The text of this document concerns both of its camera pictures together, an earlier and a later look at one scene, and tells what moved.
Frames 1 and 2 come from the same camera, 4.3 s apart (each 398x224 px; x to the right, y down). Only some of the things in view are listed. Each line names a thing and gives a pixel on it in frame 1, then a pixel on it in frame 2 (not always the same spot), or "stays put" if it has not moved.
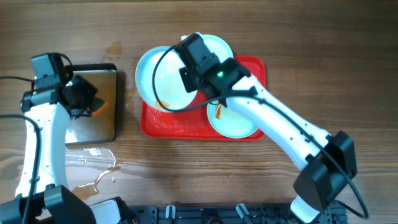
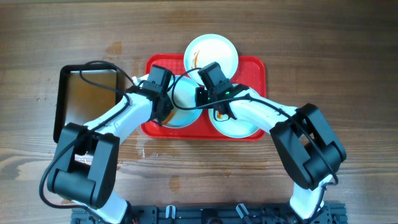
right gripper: x=189 y=83 → x=200 y=91
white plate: x=158 y=82 → x=182 y=92
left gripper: x=91 y=89 → x=168 y=104
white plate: x=229 y=122 stays put
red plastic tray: x=191 y=122 stays put
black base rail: x=254 y=213 stays put
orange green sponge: x=97 y=106 → x=167 y=120
